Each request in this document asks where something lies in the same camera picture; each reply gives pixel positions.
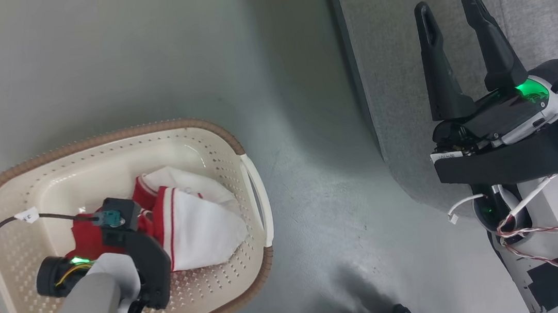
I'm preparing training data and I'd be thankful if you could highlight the white loose cable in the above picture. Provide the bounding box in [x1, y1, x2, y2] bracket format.
[445, 173, 558, 226]

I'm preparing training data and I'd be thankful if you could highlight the grey fabric sofa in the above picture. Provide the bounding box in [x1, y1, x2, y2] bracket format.
[325, 0, 558, 233]

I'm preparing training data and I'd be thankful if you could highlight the red white twisted wire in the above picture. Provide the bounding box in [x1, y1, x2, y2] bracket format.
[494, 209, 558, 280]

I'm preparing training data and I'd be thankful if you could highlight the cream perforated laundry basket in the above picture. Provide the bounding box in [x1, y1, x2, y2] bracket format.
[0, 110, 284, 313]

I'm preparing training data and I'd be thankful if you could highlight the white cable label tag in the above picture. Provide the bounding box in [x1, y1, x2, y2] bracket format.
[13, 206, 41, 226]

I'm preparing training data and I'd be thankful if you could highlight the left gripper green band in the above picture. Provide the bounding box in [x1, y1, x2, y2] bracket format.
[34, 246, 142, 308]

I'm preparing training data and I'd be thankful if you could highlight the red and white jersey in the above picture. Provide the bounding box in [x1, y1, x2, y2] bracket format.
[56, 158, 252, 284]

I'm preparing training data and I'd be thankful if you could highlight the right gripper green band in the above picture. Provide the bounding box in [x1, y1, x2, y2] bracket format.
[413, 0, 558, 156]

